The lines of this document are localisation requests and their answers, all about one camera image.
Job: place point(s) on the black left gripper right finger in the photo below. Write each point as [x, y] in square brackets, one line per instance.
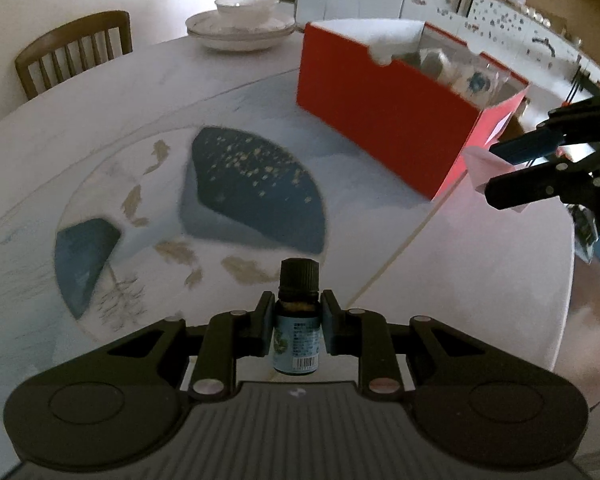
[366, 336]

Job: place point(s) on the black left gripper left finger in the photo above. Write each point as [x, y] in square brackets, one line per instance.
[229, 337]

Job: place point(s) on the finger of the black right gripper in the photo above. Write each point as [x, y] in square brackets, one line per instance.
[570, 181]
[573, 124]

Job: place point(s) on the small dark essential oil bottle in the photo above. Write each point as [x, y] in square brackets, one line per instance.
[297, 318]

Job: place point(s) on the white blue plastic bag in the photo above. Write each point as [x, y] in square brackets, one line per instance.
[477, 84]

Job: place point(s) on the tissue paper pack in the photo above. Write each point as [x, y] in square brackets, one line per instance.
[435, 64]

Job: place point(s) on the red cardboard box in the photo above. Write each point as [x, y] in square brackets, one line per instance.
[353, 77]

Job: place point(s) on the stacked white plates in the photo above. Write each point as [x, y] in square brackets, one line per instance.
[207, 29]

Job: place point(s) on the white bowl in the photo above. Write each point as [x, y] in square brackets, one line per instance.
[245, 13]

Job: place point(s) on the brown wooden chair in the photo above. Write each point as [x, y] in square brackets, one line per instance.
[72, 49]

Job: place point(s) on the white wall cabinets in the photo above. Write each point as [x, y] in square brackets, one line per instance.
[490, 26]

